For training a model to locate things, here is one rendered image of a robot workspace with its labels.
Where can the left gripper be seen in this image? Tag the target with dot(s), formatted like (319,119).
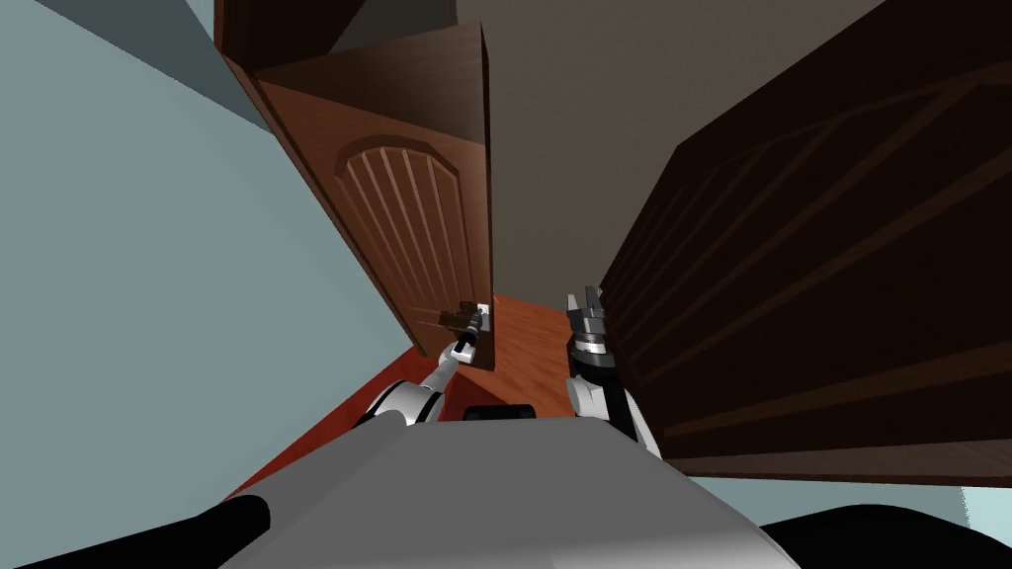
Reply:
(476,322)

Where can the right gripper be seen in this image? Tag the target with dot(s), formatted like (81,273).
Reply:
(587,324)

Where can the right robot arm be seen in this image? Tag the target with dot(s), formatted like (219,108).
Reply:
(598,387)

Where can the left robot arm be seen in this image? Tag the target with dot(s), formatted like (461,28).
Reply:
(411,399)

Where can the reddish brown door leaf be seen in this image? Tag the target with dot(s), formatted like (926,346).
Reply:
(395,213)

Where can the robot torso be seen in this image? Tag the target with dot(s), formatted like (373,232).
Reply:
(490,490)

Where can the dark brown panelled door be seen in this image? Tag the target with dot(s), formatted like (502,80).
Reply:
(830,284)

